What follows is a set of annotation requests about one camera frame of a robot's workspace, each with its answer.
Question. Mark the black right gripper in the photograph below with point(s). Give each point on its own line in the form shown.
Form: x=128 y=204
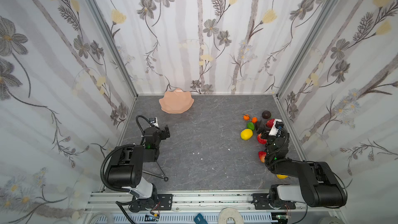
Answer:
x=268 y=131

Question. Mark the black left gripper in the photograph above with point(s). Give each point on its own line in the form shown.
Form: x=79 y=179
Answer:
x=166 y=131

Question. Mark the red yellow fake peach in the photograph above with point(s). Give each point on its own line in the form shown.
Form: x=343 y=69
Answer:
x=262 y=156

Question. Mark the yellow fake lemon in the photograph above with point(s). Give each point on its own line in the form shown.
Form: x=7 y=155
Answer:
x=246 y=134
x=282 y=176

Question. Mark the pink scalloped fruit bowl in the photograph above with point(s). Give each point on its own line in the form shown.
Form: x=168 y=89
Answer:
x=176 y=102

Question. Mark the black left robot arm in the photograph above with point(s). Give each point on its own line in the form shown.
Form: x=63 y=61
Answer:
x=123 y=168

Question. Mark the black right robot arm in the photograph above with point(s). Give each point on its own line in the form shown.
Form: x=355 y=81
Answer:
x=317 y=185

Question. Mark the magenta fake dragon fruit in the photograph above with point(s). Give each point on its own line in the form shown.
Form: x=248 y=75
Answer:
x=270 y=123

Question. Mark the dark fake avocado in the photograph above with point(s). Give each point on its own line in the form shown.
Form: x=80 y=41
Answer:
x=260 y=126

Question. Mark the green fake lime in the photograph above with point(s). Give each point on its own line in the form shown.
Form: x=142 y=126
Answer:
x=251 y=126

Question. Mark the dark brown round fruit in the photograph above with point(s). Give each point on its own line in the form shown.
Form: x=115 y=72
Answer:
x=266 y=114

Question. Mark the small orange tangerine with stem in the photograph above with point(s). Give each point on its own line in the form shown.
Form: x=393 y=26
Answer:
x=246 y=117

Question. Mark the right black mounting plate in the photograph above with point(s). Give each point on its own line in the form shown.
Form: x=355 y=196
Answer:
x=262 y=202

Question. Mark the black mounting plate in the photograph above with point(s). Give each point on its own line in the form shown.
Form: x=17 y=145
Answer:
x=164 y=201
x=262 y=202

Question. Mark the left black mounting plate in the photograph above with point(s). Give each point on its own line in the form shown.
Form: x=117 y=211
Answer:
x=164 y=201

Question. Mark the white tape roll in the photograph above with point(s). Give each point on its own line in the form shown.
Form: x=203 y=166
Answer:
x=230 y=213

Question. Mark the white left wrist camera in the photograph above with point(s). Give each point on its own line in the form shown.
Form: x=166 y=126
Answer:
x=154 y=121

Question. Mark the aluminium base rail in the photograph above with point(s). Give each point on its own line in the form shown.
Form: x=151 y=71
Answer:
x=102 y=209

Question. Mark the blue tool handle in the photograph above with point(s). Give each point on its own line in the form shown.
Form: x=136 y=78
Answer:
x=199 y=219

